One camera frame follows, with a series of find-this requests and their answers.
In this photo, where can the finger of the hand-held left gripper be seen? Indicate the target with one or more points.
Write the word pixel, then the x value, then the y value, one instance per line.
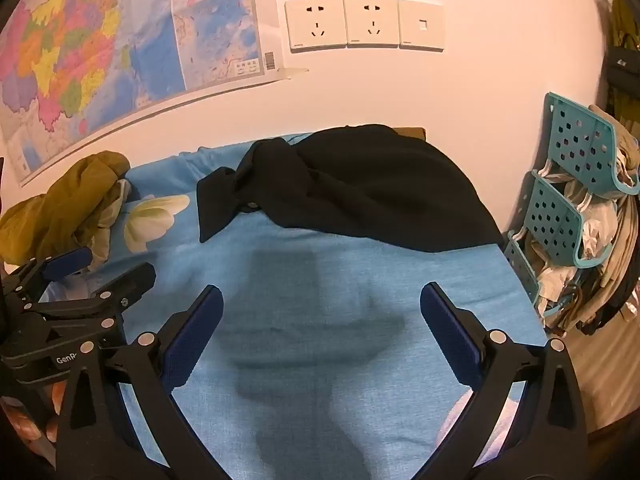
pixel 65 262
pixel 107 287

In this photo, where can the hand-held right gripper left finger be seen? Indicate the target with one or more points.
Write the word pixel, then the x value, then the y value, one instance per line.
pixel 195 340

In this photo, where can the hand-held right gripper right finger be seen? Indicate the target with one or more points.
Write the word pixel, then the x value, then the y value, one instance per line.
pixel 450 330

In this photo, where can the black cardigan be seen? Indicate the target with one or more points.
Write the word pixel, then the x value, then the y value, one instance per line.
pixel 375 190

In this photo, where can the person's left hand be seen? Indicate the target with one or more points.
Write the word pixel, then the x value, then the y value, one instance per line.
pixel 30 427

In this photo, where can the cream cloth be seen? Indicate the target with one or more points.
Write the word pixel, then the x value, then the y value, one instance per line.
pixel 109 212

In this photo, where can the olive green quilted garment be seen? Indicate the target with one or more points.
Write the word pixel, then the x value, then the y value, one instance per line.
pixel 65 195

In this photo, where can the blue floral bedsheet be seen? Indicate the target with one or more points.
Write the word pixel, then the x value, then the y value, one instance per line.
pixel 310 280

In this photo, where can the teal perforated plastic rack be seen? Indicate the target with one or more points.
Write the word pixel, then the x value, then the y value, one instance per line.
pixel 555 215

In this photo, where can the black bag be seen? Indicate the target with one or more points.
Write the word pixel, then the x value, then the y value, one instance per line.
pixel 622 72

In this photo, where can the olive hanging cloth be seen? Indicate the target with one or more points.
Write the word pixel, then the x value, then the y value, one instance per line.
pixel 625 25

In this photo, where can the colourful wall map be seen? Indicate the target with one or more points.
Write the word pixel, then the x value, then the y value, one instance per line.
pixel 90 45

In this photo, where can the white wall socket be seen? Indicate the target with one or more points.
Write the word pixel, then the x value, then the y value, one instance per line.
pixel 315 24
pixel 371 21

